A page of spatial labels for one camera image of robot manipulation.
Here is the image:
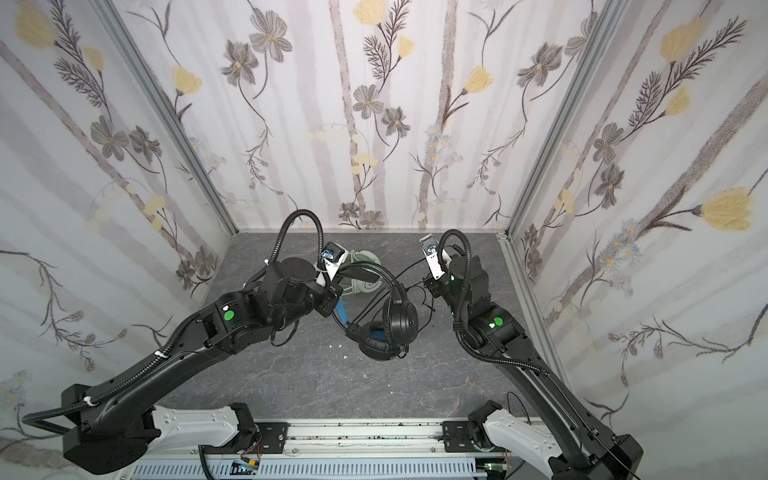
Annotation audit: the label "mint green over-ear headphones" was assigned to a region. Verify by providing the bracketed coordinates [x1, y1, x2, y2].
[340, 250, 383, 296]

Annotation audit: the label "black and blue headphones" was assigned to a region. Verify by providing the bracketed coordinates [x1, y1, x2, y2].
[332, 263, 419, 361]

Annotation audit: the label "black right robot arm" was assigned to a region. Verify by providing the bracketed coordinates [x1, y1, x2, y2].
[424, 252, 643, 479]

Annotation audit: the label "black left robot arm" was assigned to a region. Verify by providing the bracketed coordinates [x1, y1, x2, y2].
[62, 257, 343, 475]

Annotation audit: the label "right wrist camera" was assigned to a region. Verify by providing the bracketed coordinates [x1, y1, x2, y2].
[419, 234, 450, 280]

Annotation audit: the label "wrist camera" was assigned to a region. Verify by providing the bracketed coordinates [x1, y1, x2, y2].
[317, 242, 348, 287]
[419, 234, 450, 280]

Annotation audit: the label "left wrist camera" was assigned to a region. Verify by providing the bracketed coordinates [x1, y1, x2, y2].
[317, 242, 348, 287]

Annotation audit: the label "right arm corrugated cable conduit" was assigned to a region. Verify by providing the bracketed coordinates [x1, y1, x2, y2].
[436, 229, 550, 378]

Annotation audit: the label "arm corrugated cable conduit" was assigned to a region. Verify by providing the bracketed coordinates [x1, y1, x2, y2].
[20, 208, 325, 436]
[436, 229, 550, 378]

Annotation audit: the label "left arm corrugated cable conduit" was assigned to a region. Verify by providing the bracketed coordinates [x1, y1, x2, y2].
[20, 208, 325, 436]

